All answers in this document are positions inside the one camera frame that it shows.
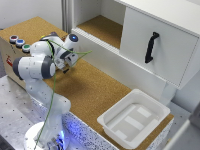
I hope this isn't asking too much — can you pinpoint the red button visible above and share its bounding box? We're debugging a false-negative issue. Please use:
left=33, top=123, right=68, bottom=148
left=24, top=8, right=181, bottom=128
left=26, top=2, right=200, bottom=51
left=9, top=34, right=20, bottom=44

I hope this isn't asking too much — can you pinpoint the white sliding door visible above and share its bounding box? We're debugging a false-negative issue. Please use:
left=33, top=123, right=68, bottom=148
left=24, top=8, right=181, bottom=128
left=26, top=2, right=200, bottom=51
left=119, top=6, right=200, bottom=88

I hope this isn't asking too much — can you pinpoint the green button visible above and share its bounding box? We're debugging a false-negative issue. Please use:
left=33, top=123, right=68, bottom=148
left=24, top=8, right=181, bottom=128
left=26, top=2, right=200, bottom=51
left=21, top=43, right=32, bottom=54

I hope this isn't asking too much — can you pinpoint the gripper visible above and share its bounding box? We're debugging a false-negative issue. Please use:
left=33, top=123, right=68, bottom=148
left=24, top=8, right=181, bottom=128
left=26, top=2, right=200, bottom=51
left=59, top=51, right=80, bottom=72

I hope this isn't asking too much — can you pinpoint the white plastic box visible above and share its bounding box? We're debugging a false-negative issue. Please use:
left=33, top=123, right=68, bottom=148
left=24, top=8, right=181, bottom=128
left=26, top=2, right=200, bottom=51
left=96, top=88, right=171, bottom=150

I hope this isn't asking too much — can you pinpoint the blue button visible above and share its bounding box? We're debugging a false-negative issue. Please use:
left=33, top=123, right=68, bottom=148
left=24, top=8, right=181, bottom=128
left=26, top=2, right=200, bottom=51
left=15, top=38, right=26, bottom=49

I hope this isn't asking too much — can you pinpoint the black door handle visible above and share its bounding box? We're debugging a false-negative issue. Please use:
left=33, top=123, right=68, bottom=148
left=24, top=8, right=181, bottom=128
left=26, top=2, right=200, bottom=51
left=144, top=31, right=160, bottom=64

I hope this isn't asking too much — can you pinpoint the green cable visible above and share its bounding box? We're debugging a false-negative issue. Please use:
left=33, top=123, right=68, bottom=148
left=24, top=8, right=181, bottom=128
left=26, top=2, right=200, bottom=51
left=33, top=35, right=93, bottom=150

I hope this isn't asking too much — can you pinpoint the white cabinet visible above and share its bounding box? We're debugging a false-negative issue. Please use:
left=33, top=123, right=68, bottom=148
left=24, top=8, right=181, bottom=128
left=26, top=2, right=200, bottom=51
left=70, top=0, right=200, bottom=106

